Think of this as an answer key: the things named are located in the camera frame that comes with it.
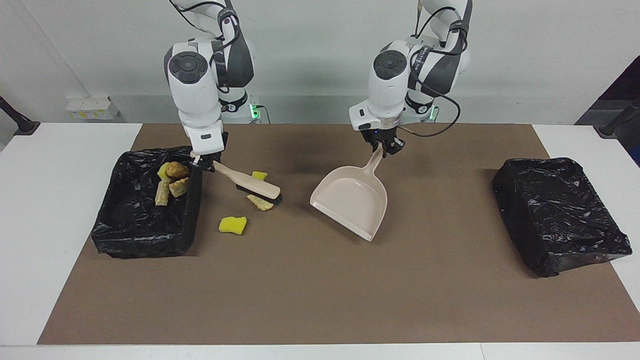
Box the brown bread roll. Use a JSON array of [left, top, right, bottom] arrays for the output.
[[165, 161, 191, 180]]

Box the small striped croissant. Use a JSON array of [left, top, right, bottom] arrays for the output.
[[169, 177, 191, 198]]

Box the large striped croissant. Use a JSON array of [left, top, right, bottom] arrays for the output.
[[154, 178, 172, 207]]

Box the beige brush with black bristles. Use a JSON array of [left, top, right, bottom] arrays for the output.
[[191, 155, 284, 206]]

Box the beige plastic dustpan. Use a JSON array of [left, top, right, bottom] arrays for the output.
[[309, 146, 389, 243]]

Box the black bag lined bin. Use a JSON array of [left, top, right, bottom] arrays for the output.
[[91, 146, 204, 260], [492, 157, 633, 278]]

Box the pale torn bread piece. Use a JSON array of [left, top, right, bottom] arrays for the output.
[[247, 194, 275, 212]]

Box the yellow sponge chunk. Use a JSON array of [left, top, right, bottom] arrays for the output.
[[219, 216, 248, 236]]

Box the white power strip box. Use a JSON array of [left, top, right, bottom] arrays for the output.
[[66, 96, 121, 121]]

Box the brown table mat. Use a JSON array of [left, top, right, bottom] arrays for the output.
[[37, 123, 640, 346]]

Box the black stand leg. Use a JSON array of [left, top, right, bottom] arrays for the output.
[[594, 97, 640, 140], [0, 96, 41, 137]]

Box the dark cabinet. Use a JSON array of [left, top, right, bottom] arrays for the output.
[[575, 55, 640, 168]]

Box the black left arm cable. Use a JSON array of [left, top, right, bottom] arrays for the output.
[[397, 0, 462, 138]]

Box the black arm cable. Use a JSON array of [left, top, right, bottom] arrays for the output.
[[170, 0, 238, 93], [397, 0, 462, 138]]

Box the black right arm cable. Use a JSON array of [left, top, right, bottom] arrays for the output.
[[170, 0, 238, 93]]

